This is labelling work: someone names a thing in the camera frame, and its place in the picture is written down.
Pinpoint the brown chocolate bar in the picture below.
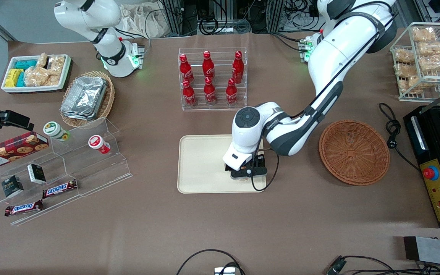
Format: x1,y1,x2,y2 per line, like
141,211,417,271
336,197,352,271
42,180,78,199
5,200,44,217

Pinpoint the yellow snack pack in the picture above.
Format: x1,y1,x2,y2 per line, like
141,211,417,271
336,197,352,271
5,69,24,88

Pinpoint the clear acrylic stepped stand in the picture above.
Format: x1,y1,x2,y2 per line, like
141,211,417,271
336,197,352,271
0,116,133,226

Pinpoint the black coiled cable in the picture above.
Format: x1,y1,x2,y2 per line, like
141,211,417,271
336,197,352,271
198,15,219,36

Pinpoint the black and white small box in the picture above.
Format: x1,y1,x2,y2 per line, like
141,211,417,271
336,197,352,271
27,163,47,184

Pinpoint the beige plastic tray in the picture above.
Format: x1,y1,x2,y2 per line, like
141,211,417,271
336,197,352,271
177,134,267,194

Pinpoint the red lid yogurt cup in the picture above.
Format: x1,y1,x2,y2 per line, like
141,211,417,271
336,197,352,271
88,135,111,155

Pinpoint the beige cloth bag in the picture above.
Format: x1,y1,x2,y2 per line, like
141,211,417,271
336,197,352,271
119,3,169,39

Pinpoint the aluminium frame post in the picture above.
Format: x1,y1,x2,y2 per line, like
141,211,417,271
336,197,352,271
267,0,285,33
162,0,184,36

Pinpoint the white rectangular snack tray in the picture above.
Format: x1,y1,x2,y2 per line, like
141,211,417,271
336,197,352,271
1,54,73,94

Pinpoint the black base cable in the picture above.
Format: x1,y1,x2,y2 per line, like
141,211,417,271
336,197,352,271
113,26,152,58
270,32,305,52

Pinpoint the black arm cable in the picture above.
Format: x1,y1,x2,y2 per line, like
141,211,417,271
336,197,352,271
251,2,398,191

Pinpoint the aluminium foil tray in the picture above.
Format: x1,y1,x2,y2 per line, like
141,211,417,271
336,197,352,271
61,109,104,121
60,76,108,117

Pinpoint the clear pastry bag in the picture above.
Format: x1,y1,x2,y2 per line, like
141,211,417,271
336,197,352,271
400,74,431,95
412,27,437,42
394,63,419,78
395,48,415,64
419,53,440,72
419,41,440,56

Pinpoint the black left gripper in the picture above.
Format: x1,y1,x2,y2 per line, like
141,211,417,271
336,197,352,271
225,150,267,175

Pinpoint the light oval wicker basket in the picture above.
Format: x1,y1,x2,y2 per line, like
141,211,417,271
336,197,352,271
60,71,115,128

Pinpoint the green lid yogurt cup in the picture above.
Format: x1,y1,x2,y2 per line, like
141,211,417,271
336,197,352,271
43,121,70,142

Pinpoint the red cola bottle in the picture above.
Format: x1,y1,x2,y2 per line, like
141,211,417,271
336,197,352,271
182,79,198,108
204,77,217,106
232,51,245,84
226,78,239,107
179,54,195,85
202,51,215,79

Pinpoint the brown round wicker basket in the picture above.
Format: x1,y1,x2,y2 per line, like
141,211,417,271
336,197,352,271
319,120,391,186

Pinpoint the grey flat box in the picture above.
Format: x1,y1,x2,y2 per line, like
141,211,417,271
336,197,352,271
403,236,440,268

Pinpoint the black looped cable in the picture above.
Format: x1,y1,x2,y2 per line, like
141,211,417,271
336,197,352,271
176,249,246,275

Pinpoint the red cookie box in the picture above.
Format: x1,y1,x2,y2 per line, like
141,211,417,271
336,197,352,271
0,131,49,171

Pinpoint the clear acrylic bottle rack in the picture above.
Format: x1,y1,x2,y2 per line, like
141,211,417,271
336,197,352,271
178,47,248,112

